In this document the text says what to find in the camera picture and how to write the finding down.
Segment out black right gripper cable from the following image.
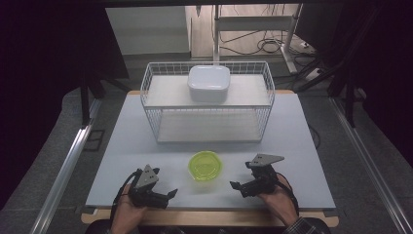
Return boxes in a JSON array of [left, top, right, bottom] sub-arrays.
[[275, 173, 300, 216]]

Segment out person's right hand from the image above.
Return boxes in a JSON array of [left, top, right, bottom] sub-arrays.
[[257, 177, 299, 226]]

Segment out white cabinet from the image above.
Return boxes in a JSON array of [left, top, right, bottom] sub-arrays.
[[105, 6, 192, 57]]

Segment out person's left hand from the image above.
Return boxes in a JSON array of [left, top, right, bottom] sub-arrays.
[[111, 183, 149, 230]]

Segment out aluminium rail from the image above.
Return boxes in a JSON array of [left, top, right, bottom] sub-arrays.
[[29, 125, 94, 234], [328, 97, 413, 234]]

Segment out white metal desk frame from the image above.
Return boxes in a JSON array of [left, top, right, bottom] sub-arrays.
[[212, 3, 304, 74]]

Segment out black floor cables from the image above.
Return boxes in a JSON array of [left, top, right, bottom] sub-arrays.
[[219, 29, 315, 57]]

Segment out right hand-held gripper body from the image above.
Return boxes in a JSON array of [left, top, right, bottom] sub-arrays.
[[241, 153, 285, 199]]

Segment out white square lidded container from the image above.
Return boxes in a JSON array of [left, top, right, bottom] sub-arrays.
[[187, 64, 232, 103]]

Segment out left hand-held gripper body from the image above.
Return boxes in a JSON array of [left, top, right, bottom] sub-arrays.
[[128, 164, 169, 210]]

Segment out white wire basket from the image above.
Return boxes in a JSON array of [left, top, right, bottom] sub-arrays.
[[139, 60, 277, 144]]

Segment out white power strip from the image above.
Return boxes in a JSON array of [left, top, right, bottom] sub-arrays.
[[304, 67, 323, 82]]

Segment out black metal stand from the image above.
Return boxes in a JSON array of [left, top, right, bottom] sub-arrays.
[[78, 62, 132, 127], [297, 6, 383, 129]]

